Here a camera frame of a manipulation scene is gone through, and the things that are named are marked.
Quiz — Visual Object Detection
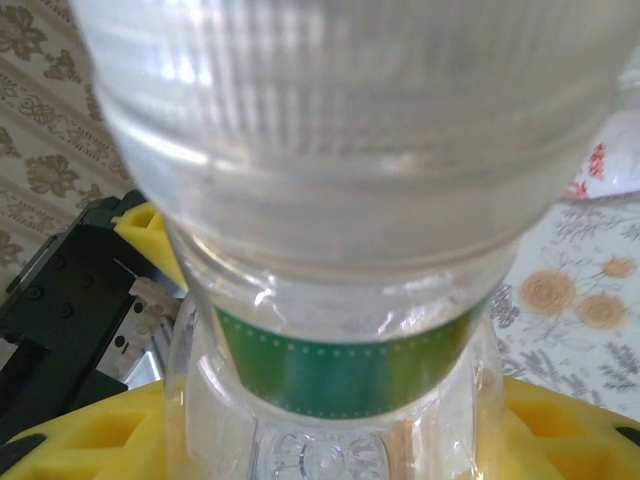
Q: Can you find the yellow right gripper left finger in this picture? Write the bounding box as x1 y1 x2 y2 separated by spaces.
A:
0 382 189 480

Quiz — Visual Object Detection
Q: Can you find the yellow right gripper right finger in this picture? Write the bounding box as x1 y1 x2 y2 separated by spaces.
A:
482 377 640 480

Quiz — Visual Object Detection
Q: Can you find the green label clear bottle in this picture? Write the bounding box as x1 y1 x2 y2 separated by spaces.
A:
69 0 640 480

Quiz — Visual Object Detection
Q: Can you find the white label red print bottle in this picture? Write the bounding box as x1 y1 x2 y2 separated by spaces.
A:
564 114 640 201

